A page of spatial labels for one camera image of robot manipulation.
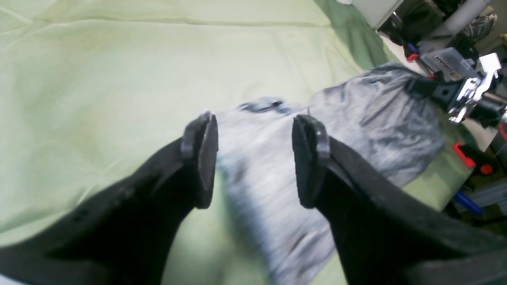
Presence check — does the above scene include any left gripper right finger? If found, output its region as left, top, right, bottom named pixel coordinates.
left=292, top=115, right=507, bottom=285

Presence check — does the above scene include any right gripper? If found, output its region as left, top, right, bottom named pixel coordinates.
left=404, top=78, right=507, bottom=128

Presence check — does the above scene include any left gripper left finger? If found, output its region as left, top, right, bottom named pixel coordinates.
left=0, top=112, right=219, bottom=285

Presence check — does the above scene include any grey heathered T-shirt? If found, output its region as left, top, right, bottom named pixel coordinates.
left=217, top=63, right=445, bottom=285

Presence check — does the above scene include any top left orange black clamp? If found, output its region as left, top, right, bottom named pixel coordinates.
left=452, top=142, right=499, bottom=176

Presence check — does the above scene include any olive green table cloth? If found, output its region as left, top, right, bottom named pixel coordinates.
left=0, top=0, right=476, bottom=285

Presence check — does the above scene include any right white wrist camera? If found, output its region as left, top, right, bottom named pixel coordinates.
left=421, top=47, right=479, bottom=81

